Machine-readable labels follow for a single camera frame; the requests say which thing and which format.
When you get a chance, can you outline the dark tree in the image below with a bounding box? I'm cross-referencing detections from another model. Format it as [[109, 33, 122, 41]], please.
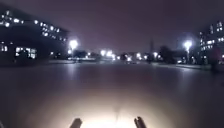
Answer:
[[158, 45, 175, 65]]

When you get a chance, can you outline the grey paved plaza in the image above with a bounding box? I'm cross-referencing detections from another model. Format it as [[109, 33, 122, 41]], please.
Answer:
[[0, 61, 224, 128]]

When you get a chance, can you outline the robot's own part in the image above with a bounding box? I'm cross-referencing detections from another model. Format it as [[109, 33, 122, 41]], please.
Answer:
[[133, 116, 148, 128], [68, 117, 84, 128]]

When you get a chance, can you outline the street lamp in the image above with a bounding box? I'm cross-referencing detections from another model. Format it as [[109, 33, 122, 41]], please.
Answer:
[[68, 38, 80, 61], [182, 39, 194, 64]]

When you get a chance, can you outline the long building with lit windows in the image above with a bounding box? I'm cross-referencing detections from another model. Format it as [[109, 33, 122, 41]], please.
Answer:
[[0, 8, 70, 63]]

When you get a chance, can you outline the tall building with lit windows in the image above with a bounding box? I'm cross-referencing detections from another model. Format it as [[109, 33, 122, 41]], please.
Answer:
[[196, 19, 224, 65]]

